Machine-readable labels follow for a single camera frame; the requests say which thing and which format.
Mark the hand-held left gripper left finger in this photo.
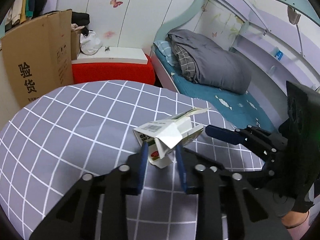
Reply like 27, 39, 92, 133
29, 144, 150, 240

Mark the purple checked tablecloth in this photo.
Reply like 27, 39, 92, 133
0, 80, 278, 240

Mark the red bench white top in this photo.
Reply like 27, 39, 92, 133
72, 54, 156, 86

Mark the grey duvet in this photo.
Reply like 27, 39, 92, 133
167, 29, 252, 95

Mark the teal bunk bed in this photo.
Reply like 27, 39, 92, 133
150, 0, 320, 133

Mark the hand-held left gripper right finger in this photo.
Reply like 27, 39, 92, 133
175, 145, 293, 240

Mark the white green paper carton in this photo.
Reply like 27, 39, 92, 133
133, 107, 211, 169

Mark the blue checked pillow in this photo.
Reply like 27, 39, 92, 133
153, 40, 176, 67

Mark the white plastic bag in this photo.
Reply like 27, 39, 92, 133
80, 30, 103, 56

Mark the small cardboard box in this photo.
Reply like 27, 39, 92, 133
71, 26, 84, 60

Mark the large cardboard box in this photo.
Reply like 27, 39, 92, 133
1, 9, 74, 108

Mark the black clothes pile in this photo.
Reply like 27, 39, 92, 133
72, 12, 90, 27

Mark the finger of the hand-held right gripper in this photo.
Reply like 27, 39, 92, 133
250, 152, 281, 189
205, 124, 288, 160

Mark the beige hanging pouch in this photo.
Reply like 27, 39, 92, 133
287, 5, 302, 25

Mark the hanging clothes row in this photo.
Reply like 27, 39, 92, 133
5, 0, 48, 28

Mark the person's right forearm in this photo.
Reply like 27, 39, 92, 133
281, 209, 317, 240

